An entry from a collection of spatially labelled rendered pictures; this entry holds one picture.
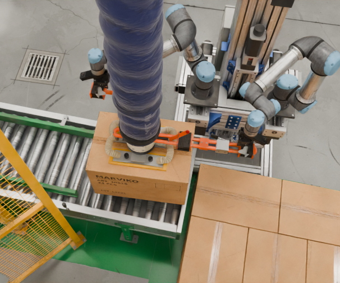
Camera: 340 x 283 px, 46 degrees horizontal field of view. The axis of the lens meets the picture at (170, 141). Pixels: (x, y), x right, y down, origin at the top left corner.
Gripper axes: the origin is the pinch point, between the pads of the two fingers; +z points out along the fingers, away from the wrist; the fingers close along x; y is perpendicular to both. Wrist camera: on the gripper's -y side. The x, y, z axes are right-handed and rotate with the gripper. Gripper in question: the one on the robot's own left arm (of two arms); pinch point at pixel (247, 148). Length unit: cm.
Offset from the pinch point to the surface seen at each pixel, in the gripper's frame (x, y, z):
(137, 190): 20, 61, 37
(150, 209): 22, 53, 65
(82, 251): 46, 104, 119
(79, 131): -26, 112, 55
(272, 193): -1, -31, 66
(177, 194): 20, 36, 33
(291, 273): 52, -44, 67
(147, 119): 7, 54, -32
